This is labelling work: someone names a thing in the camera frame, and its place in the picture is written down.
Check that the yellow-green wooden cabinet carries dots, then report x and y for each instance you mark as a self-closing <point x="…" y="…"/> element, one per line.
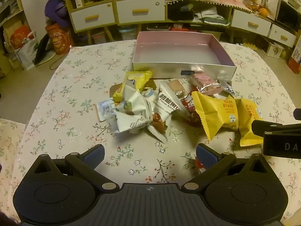
<point x="141" y="24"/>

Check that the white pecan packet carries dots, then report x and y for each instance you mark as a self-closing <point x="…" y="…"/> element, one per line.
<point x="164" y="103"/>

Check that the small silver packet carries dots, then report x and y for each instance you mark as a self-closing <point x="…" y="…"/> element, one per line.
<point x="228" y="89"/>

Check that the black bag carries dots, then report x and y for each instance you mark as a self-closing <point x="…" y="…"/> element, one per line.
<point x="180" y="13"/>

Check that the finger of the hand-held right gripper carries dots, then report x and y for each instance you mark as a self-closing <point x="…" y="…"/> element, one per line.
<point x="265" y="126"/>
<point x="297" y="114"/>

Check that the white printed box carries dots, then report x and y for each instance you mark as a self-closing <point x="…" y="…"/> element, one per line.
<point x="275" y="50"/>

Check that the black flat board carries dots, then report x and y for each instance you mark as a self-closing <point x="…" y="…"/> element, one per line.
<point x="41" y="50"/>

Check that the purple plush toy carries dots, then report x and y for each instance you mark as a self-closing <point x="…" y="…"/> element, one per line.
<point x="56" y="11"/>

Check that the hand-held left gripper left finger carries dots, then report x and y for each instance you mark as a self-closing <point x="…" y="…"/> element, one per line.
<point x="95" y="155"/>

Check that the floral tablecloth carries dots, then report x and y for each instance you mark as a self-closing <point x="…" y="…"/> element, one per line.
<point x="70" y="98"/>

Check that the orange printed bag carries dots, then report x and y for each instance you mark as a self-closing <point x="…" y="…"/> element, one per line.
<point x="58" y="40"/>

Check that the white shopping bag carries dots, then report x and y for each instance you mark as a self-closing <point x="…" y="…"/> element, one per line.
<point x="27" y="51"/>

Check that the small orange snack packet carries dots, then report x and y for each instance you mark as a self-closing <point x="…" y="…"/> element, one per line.
<point x="121" y="94"/>

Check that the black appliance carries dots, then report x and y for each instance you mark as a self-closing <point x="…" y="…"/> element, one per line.
<point x="288" y="16"/>

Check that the pink snack packet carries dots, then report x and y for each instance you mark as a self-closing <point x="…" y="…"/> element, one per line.
<point x="205" y="83"/>

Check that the blue-lid storage bin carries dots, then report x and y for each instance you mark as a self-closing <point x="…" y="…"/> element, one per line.
<point x="128" y="33"/>

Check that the orange-yellow snack packet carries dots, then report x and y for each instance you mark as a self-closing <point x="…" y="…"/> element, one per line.
<point x="250" y="120"/>
<point x="218" y="113"/>

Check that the yellow packet blue print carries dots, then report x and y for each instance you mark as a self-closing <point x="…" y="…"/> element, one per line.
<point x="138" y="80"/>

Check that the clear cracker packet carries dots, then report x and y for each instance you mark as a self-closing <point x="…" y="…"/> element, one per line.
<point x="176" y="88"/>

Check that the white packet blue label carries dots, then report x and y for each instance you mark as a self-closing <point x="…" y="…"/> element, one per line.
<point x="105" y="109"/>

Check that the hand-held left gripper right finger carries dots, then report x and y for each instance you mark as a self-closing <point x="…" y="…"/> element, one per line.
<point x="205" y="157"/>

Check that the silver box pink inside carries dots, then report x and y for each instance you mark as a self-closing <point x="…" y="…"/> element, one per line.
<point x="164" y="69"/>

